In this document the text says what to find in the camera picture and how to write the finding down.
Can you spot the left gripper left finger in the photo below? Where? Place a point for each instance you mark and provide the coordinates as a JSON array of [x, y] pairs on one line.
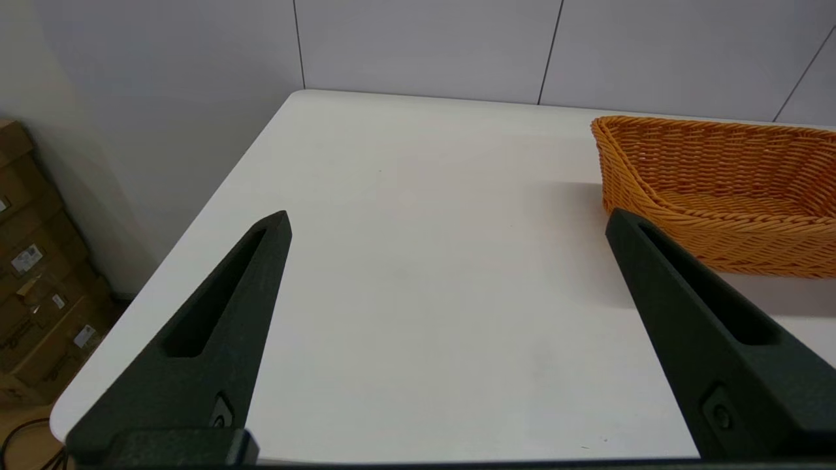
[[215, 372]]

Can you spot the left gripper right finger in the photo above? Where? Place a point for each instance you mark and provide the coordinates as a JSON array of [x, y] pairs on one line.
[[731, 372]]

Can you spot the orange wicker basket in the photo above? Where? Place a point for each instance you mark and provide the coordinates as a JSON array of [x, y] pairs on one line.
[[718, 156]]

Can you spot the brown cardboard box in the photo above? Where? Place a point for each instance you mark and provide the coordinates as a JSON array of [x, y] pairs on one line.
[[13, 147], [46, 241], [78, 294], [59, 359]]

